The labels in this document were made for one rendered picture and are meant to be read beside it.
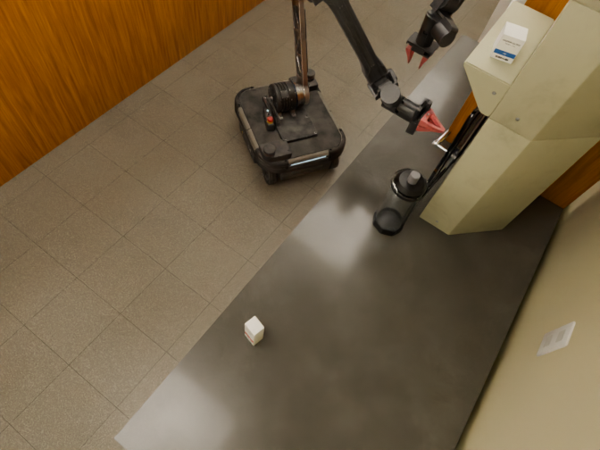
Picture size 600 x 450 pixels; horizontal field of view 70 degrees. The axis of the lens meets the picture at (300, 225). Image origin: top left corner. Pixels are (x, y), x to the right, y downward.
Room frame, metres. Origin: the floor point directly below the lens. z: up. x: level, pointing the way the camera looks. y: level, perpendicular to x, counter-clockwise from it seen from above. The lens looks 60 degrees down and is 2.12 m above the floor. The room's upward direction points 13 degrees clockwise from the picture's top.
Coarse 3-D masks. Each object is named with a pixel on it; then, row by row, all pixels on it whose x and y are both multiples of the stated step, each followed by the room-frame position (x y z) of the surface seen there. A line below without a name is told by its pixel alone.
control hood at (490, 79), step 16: (512, 16) 1.08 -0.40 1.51; (528, 16) 1.09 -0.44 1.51; (544, 16) 1.11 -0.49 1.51; (496, 32) 0.99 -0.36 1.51; (528, 32) 1.02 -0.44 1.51; (544, 32) 1.04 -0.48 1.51; (480, 48) 0.92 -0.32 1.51; (528, 48) 0.96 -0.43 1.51; (464, 64) 0.86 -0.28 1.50; (480, 64) 0.86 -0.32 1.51; (496, 64) 0.88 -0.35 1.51; (512, 64) 0.89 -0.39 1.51; (480, 80) 0.84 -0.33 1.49; (496, 80) 0.83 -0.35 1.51; (512, 80) 0.84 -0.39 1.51; (480, 96) 0.83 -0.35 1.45; (496, 96) 0.82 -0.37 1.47
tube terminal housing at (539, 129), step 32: (576, 32) 0.80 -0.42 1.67; (544, 64) 0.80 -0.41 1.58; (576, 64) 0.78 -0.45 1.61; (512, 96) 0.81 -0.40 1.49; (544, 96) 0.79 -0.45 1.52; (576, 96) 0.77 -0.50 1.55; (512, 128) 0.79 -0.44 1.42; (544, 128) 0.77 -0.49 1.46; (576, 128) 0.80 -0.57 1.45; (480, 160) 0.80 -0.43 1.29; (512, 160) 0.77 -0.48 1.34; (544, 160) 0.80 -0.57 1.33; (576, 160) 0.84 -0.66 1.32; (448, 192) 0.80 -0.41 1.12; (480, 192) 0.77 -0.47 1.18; (512, 192) 0.80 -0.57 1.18; (448, 224) 0.78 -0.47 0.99; (480, 224) 0.80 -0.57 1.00
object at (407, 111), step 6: (402, 102) 1.01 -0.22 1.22; (408, 102) 1.01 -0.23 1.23; (426, 102) 1.00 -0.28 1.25; (402, 108) 0.99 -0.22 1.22; (408, 108) 0.99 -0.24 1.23; (414, 108) 0.99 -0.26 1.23; (420, 108) 0.97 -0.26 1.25; (396, 114) 0.99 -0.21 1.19; (402, 114) 0.98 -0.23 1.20; (408, 114) 0.98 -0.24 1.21; (414, 114) 0.96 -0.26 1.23; (420, 114) 0.99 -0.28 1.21; (408, 120) 0.97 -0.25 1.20; (414, 120) 0.97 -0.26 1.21; (408, 126) 0.96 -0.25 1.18
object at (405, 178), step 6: (396, 174) 0.78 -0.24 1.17; (402, 174) 0.78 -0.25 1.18; (408, 174) 0.78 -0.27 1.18; (414, 174) 0.76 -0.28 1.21; (420, 174) 0.77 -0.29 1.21; (396, 180) 0.76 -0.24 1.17; (402, 180) 0.75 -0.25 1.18; (408, 180) 0.76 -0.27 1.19; (414, 180) 0.75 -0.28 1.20; (420, 180) 0.77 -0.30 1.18; (396, 186) 0.74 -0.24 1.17; (402, 186) 0.74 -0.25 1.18; (408, 186) 0.74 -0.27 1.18; (414, 186) 0.75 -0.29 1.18; (420, 186) 0.75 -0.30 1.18; (402, 192) 0.72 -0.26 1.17; (408, 192) 0.72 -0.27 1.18; (414, 192) 0.73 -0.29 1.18; (420, 192) 0.73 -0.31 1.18
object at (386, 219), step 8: (392, 184) 0.75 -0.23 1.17; (392, 192) 0.74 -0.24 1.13; (400, 192) 0.72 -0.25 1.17; (424, 192) 0.74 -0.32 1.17; (384, 200) 0.76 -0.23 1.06; (392, 200) 0.73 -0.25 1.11; (400, 200) 0.72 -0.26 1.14; (384, 208) 0.74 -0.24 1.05; (392, 208) 0.72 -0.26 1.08; (400, 208) 0.72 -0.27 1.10; (408, 208) 0.72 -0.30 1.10; (376, 216) 0.76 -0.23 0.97; (384, 216) 0.73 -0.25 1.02; (392, 216) 0.72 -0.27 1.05; (400, 216) 0.72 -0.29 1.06; (384, 224) 0.72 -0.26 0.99; (392, 224) 0.72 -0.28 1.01; (400, 224) 0.73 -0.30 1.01
